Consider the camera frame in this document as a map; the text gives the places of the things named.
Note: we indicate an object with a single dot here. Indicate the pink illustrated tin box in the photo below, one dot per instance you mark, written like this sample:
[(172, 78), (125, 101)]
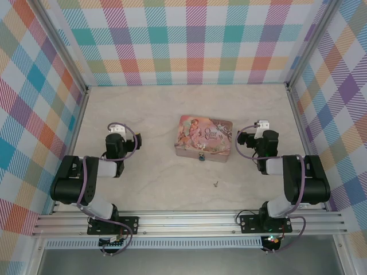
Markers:
[(200, 134)]

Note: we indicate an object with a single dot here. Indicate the small blue padlock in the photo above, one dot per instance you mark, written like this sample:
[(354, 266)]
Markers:
[(202, 157)]

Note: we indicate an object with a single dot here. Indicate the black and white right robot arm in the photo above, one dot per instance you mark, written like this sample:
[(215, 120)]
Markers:
[(315, 189)]

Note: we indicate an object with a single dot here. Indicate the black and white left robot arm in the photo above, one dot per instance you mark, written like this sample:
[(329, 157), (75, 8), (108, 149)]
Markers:
[(68, 189)]

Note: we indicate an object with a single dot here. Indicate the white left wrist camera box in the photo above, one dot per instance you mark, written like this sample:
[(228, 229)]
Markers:
[(118, 129)]

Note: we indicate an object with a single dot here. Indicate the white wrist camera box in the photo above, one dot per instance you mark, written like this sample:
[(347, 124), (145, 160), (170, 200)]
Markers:
[(118, 129), (263, 124)]

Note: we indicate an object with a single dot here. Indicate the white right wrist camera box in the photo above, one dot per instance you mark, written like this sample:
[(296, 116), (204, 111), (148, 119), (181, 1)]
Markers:
[(263, 124)]

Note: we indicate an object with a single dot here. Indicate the aluminium side rail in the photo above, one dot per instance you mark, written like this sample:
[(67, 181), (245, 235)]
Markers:
[(81, 111), (297, 114)]

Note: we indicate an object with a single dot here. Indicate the long aluminium base rail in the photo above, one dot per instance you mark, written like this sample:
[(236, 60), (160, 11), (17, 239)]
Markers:
[(186, 223)]

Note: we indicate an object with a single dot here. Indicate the aluminium corner post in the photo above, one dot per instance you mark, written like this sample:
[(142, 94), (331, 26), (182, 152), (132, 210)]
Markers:
[(312, 43), (60, 48)]

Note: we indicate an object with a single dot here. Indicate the aluminium frame leg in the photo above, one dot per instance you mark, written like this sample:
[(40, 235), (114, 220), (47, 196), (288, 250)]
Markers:
[(344, 255), (35, 257)]

